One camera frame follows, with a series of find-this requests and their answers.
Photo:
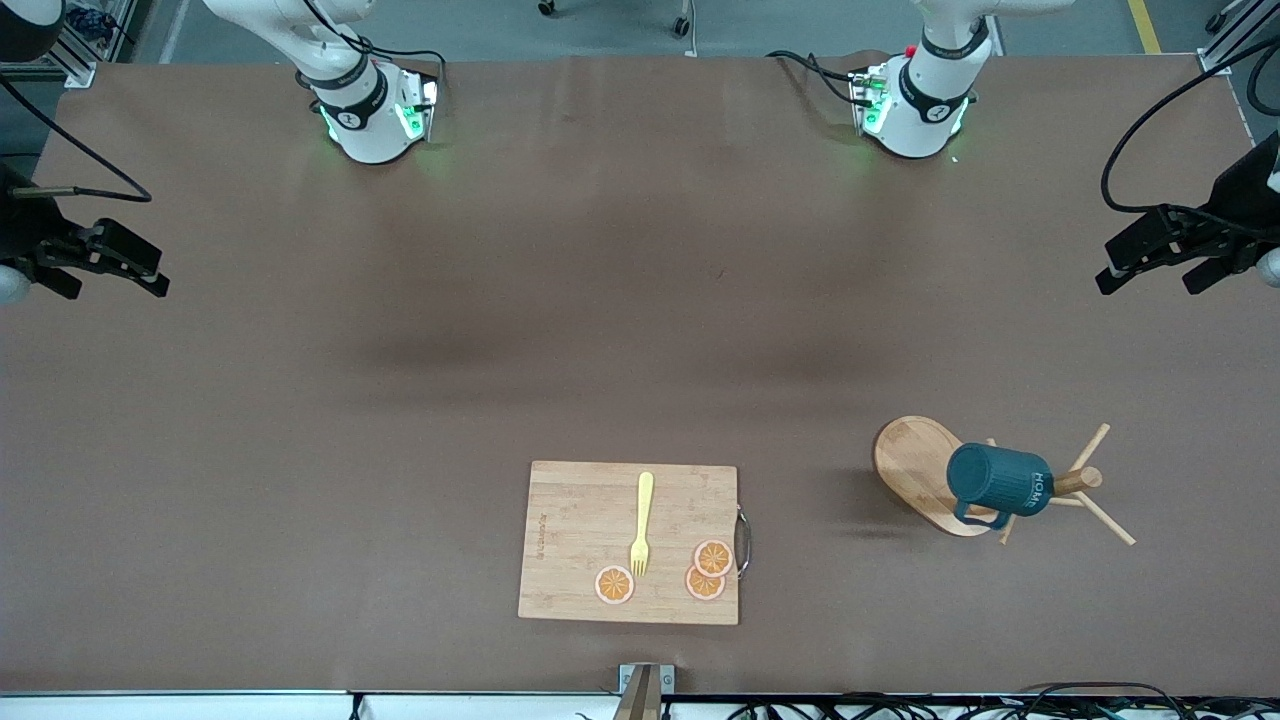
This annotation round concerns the bamboo cutting board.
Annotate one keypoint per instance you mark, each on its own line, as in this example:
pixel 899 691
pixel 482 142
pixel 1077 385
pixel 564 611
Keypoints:
pixel 580 540

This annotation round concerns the orange slice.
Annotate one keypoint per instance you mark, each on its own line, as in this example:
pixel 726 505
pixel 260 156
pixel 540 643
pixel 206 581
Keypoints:
pixel 713 557
pixel 702 588
pixel 614 585

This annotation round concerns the wooden mug tree rack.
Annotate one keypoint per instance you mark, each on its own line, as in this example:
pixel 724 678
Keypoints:
pixel 915 465

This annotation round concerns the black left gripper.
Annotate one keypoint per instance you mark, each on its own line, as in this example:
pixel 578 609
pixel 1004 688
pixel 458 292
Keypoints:
pixel 1243 196

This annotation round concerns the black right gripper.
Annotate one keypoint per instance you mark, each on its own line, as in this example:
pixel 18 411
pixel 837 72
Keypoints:
pixel 20 232

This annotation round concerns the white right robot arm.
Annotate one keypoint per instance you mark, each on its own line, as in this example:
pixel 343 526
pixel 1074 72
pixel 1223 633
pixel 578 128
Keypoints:
pixel 365 110

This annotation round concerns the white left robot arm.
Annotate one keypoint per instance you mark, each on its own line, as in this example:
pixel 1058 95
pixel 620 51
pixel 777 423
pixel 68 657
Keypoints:
pixel 930 110

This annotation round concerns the aluminium frame post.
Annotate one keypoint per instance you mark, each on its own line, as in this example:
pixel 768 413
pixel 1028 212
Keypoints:
pixel 645 690

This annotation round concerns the teal mug yellow inside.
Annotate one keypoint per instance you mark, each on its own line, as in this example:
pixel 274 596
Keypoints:
pixel 1000 480

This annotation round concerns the aluminium frame corner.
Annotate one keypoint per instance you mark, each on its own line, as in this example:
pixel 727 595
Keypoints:
pixel 75 72
pixel 1215 62

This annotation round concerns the yellow plastic fork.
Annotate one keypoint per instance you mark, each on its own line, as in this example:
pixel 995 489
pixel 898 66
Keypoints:
pixel 642 510

